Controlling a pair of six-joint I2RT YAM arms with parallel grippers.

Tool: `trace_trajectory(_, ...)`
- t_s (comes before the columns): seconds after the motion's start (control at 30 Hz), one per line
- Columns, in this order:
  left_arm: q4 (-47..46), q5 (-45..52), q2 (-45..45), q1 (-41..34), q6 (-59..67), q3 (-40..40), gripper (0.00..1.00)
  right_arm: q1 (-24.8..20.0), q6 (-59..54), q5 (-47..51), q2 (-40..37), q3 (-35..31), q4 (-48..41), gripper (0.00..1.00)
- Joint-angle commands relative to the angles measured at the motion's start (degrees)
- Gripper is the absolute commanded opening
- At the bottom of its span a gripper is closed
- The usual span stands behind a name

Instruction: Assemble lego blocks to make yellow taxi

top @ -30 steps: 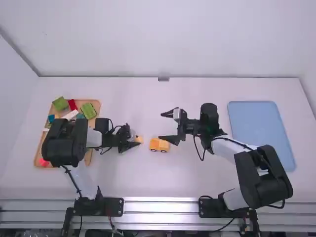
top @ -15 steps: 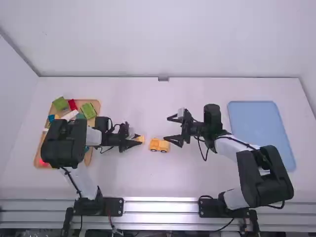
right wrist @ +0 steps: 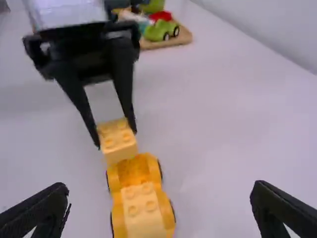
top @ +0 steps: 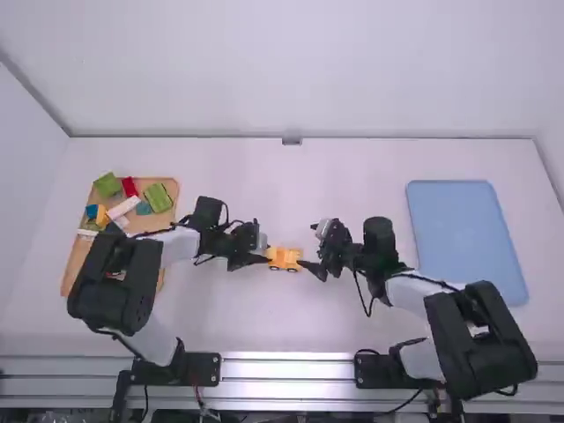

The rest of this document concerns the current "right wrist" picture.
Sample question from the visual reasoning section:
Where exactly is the red toy brick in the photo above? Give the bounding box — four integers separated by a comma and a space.
148, 10, 173, 22

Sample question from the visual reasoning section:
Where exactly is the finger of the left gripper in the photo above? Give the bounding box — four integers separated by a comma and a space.
108, 41, 138, 136
56, 76, 102, 150

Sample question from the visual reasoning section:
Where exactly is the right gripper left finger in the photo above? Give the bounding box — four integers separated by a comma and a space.
0, 182, 72, 238

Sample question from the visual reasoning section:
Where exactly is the tan tray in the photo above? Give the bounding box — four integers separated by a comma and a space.
118, 7, 194, 51

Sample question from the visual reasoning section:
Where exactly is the yellow toy brick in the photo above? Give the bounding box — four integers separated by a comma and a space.
96, 117, 139, 165

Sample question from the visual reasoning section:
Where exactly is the white toy brick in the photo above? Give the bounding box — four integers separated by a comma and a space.
118, 9, 150, 26

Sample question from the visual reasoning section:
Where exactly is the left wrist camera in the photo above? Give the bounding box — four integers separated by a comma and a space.
21, 0, 110, 33

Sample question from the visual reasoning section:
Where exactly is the green toy car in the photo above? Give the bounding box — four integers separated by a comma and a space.
143, 19, 181, 42

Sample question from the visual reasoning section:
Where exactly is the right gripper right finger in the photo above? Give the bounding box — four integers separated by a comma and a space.
249, 180, 317, 238

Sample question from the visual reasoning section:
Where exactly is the teal toy brick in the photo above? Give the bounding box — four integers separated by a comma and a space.
138, 20, 150, 33

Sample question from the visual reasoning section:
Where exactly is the green toy brick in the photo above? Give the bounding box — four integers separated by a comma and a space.
140, 0, 166, 13

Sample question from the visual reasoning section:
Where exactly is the yellow toy car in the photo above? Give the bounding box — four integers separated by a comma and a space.
106, 152, 177, 238

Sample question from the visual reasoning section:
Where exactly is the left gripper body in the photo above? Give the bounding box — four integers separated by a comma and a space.
21, 20, 142, 87

